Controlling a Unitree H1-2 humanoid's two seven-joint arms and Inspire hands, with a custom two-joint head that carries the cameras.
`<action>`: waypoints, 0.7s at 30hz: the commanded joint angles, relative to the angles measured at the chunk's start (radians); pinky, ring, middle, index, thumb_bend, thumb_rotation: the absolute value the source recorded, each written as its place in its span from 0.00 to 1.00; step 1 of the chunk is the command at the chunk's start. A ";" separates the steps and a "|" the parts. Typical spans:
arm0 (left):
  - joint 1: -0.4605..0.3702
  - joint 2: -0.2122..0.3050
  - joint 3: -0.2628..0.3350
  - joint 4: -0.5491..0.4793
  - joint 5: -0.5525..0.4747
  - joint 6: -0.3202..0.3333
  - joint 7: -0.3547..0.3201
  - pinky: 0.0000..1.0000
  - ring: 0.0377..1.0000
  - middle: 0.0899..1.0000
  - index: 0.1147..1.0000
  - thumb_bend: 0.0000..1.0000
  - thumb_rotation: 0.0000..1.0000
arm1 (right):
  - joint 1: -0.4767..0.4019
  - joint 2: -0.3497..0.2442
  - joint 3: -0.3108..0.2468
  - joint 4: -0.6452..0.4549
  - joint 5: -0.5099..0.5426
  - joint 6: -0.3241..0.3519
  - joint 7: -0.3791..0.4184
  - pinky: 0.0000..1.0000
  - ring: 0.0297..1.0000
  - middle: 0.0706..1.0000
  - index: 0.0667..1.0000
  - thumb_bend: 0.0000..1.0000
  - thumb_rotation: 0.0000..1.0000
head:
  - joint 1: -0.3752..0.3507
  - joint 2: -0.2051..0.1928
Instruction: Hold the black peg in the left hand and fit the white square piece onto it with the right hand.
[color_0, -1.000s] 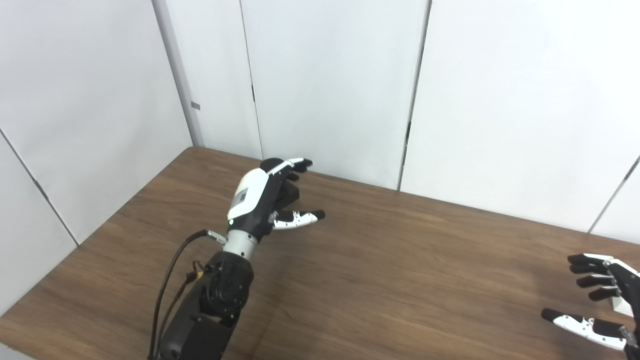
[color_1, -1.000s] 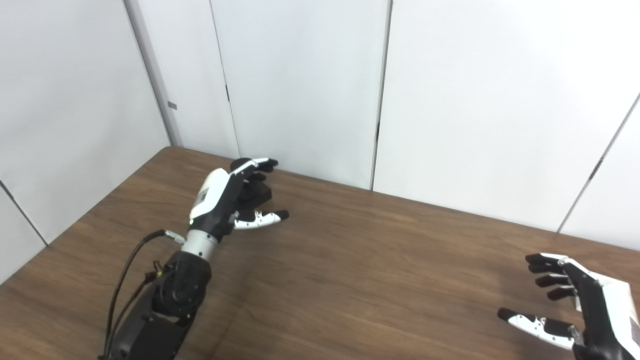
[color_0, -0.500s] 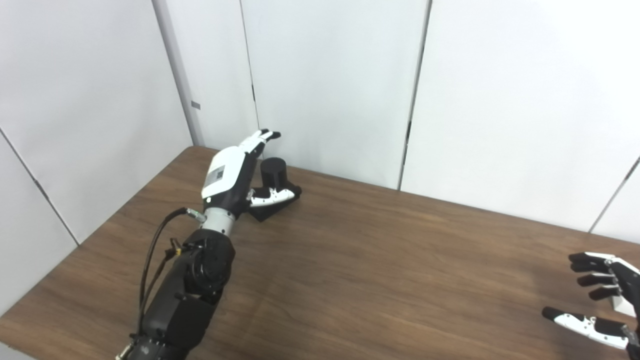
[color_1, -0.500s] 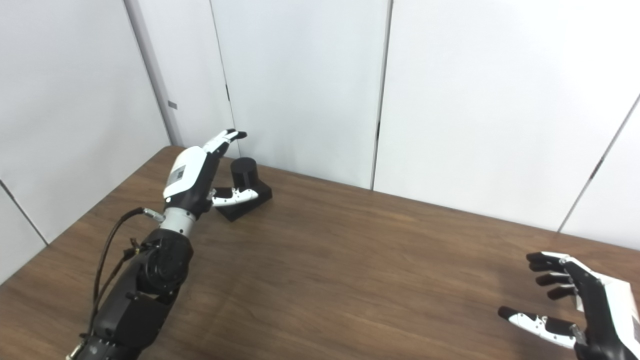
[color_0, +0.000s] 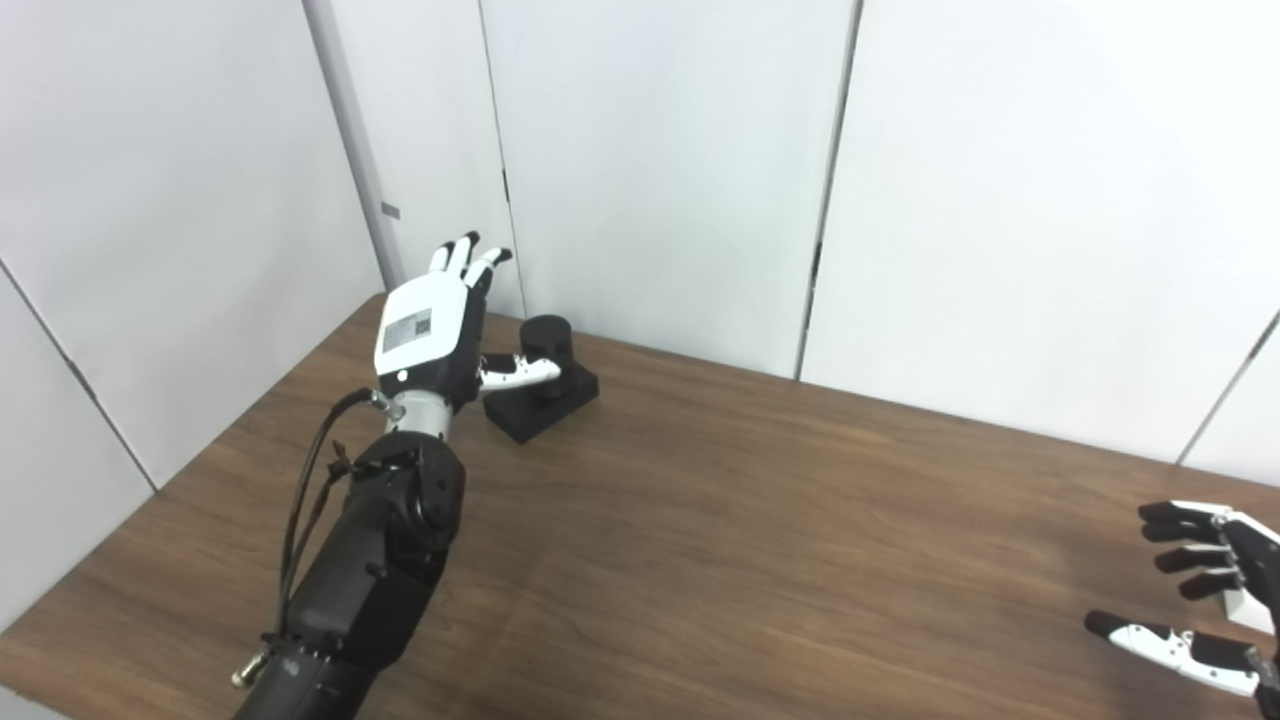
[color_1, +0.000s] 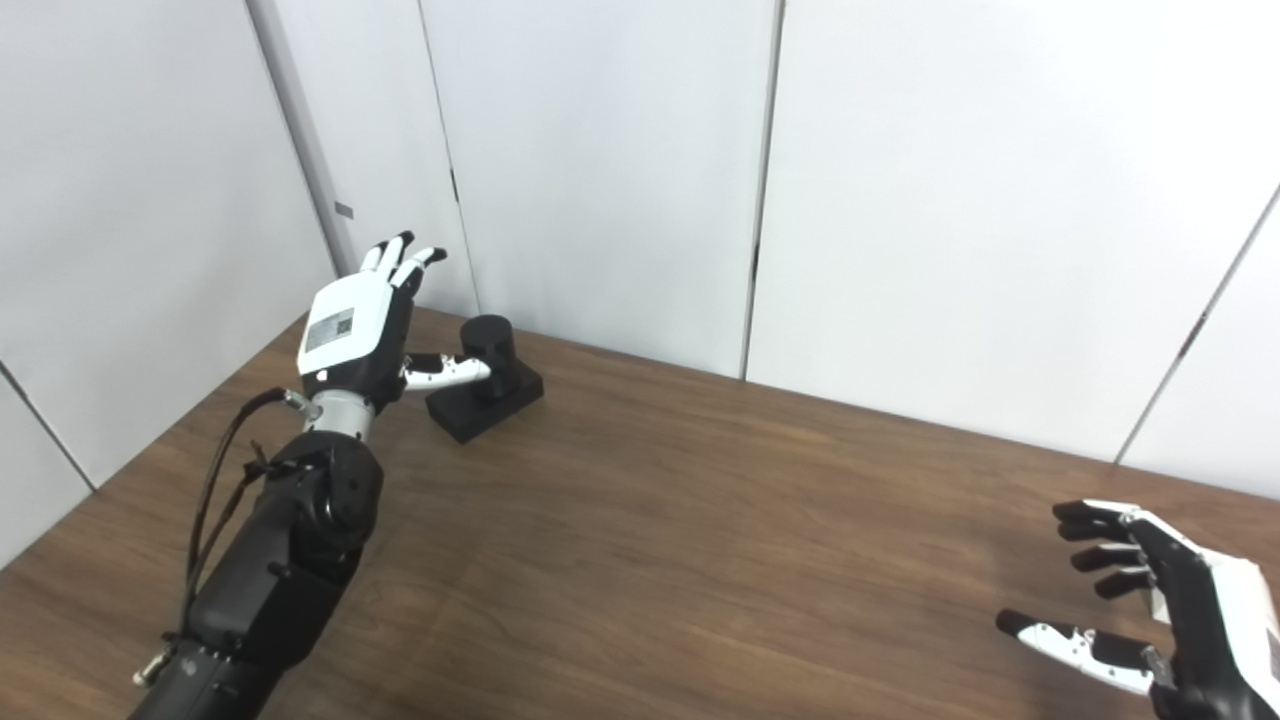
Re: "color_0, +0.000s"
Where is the white and black left hand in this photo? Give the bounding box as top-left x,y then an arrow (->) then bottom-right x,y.
373,231 -> 564,412

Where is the white and black right hand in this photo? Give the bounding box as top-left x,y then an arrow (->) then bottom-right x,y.
1084,499 -> 1280,720

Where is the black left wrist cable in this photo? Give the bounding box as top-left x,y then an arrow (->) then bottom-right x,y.
232,387 -> 405,691

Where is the black peg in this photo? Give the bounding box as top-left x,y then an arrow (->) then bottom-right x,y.
481,314 -> 602,446

